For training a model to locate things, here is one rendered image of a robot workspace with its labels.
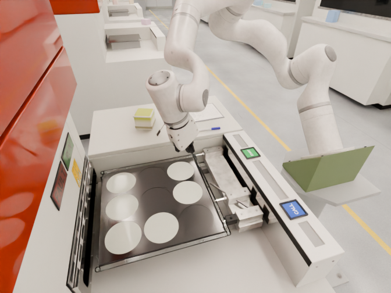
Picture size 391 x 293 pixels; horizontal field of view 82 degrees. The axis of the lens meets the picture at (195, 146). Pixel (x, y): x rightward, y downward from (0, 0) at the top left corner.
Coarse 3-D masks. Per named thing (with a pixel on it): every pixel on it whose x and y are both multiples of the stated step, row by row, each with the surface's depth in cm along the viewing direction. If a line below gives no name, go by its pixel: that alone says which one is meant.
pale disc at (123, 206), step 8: (112, 200) 74; (120, 200) 74; (128, 200) 74; (136, 200) 74; (112, 208) 71; (120, 208) 71; (128, 208) 71; (136, 208) 71; (112, 216) 69; (120, 216) 69; (128, 216) 69
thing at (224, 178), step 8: (208, 160) 92; (216, 160) 92; (224, 160) 92; (208, 168) 91; (216, 168) 89; (224, 168) 89; (216, 176) 85; (224, 176) 85; (232, 176) 85; (216, 184) 84; (224, 184) 82; (232, 184) 82; (240, 184) 82; (248, 200) 76; (232, 208) 74; (240, 208) 74; (248, 224) 69; (256, 224) 70
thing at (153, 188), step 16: (176, 160) 89; (192, 160) 89; (144, 176) 83; (160, 176) 83; (192, 176) 83; (128, 192) 76; (144, 192) 77; (160, 192) 77; (144, 208) 71; (160, 208) 71; (176, 208) 71; (192, 208) 71; (208, 208) 71; (112, 224) 67; (144, 224) 67; (192, 224) 67; (208, 224) 67; (144, 240) 63; (176, 240) 63; (192, 240) 63; (112, 256) 59; (128, 256) 59
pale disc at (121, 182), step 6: (120, 174) 83; (126, 174) 83; (132, 174) 83; (108, 180) 81; (114, 180) 81; (120, 180) 81; (126, 180) 81; (132, 180) 81; (108, 186) 79; (114, 186) 79; (120, 186) 79; (126, 186) 79; (132, 186) 79; (114, 192) 76; (120, 192) 76
